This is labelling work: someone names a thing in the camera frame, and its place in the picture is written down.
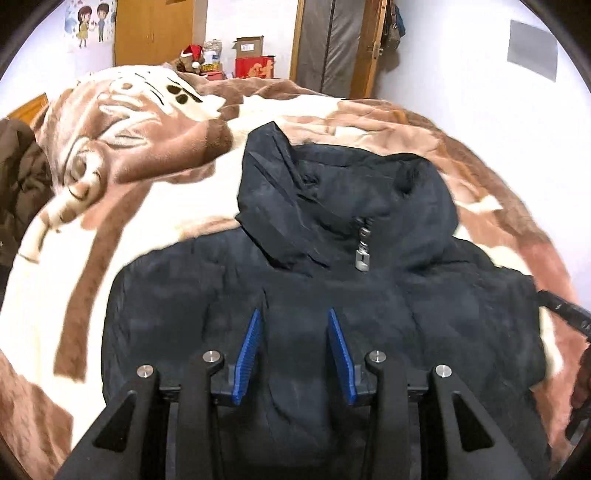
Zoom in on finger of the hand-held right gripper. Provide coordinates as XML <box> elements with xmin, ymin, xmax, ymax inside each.
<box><xmin>537</xmin><ymin>288</ymin><xmax>591</xmax><ymax>343</ymax></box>

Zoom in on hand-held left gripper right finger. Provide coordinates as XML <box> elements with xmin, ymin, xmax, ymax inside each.
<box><xmin>326</xmin><ymin>308</ymin><xmax>539</xmax><ymax>480</ymax></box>

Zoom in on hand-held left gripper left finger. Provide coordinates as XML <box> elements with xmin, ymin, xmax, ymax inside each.
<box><xmin>55</xmin><ymin>308</ymin><xmax>262</xmax><ymax>480</ymax></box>

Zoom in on black puffer jacket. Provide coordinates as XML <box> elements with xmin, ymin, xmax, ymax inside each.
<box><xmin>100</xmin><ymin>121</ymin><xmax>550</xmax><ymax>480</ymax></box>

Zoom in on brown and cream printed blanket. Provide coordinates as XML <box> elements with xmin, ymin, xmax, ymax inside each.
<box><xmin>0</xmin><ymin>65</ymin><xmax>583</xmax><ymax>480</ymax></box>

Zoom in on brown puffer jacket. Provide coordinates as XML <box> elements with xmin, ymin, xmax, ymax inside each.
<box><xmin>0</xmin><ymin>117</ymin><xmax>55</xmax><ymax>296</ymax></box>

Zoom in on red gift box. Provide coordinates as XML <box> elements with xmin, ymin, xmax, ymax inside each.
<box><xmin>235</xmin><ymin>55</ymin><xmax>278</xmax><ymax>79</ymax></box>

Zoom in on clear plastic jar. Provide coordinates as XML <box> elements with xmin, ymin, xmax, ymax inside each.
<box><xmin>203</xmin><ymin>39</ymin><xmax>225</xmax><ymax>73</ymax></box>

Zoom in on plush toy with santa hat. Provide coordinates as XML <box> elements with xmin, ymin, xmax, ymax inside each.
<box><xmin>178</xmin><ymin>44</ymin><xmax>206</xmax><ymax>75</ymax></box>

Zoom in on open cardboard box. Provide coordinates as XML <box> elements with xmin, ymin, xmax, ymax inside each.
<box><xmin>232</xmin><ymin>36</ymin><xmax>265</xmax><ymax>60</ymax></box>

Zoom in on grey zipped fabric cover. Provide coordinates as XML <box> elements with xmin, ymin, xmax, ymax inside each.
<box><xmin>295</xmin><ymin>0</ymin><xmax>370</xmax><ymax>95</ymax></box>

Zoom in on wooden headboard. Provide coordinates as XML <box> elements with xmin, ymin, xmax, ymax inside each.
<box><xmin>8</xmin><ymin>92</ymin><xmax>49</xmax><ymax>126</ymax></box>

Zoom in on hanging bags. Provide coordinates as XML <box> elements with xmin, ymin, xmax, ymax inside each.
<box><xmin>381</xmin><ymin>0</ymin><xmax>408</xmax><ymax>52</ymax></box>

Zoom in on wooden wardrobe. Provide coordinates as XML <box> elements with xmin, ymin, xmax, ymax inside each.
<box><xmin>113</xmin><ymin>0</ymin><xmax>209</xmax><ymax>68</ymax></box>

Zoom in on wooden door frame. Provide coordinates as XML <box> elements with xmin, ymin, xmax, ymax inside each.
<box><xmin>290</xmin><ymin>0</ymin><xmax>389</xmax><ymax>99</ymax></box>

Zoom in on cartoon couple wall poster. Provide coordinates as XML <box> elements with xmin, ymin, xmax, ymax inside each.
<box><xmin>65</xmin><ymin>0</ymin><xmax>116</xmax><ymax>52</ymax></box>

